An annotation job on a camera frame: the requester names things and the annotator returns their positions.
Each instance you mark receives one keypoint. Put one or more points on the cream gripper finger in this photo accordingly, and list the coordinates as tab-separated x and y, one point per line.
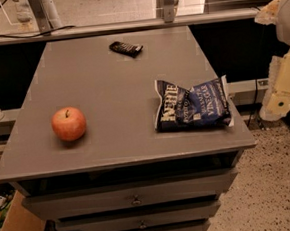
276	101

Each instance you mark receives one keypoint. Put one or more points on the red apple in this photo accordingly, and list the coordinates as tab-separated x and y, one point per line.
69	124

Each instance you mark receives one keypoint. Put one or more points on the grey metal railing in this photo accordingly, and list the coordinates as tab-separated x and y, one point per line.
35	20

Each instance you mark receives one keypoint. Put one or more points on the blue kettle chips bag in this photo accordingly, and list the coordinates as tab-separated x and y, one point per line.
202	106

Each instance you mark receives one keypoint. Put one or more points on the middle drawer knob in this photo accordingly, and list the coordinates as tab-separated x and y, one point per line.
143	225

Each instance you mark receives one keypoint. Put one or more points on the black rxbar chocolate bar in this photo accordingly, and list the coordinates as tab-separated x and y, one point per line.
126	49

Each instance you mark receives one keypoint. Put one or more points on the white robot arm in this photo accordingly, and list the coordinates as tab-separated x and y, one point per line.
277	12

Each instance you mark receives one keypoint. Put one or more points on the drawer knob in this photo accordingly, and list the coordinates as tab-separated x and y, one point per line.
136	201
143	225

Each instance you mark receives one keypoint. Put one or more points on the top drawer knob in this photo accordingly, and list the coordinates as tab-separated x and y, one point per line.
136	201

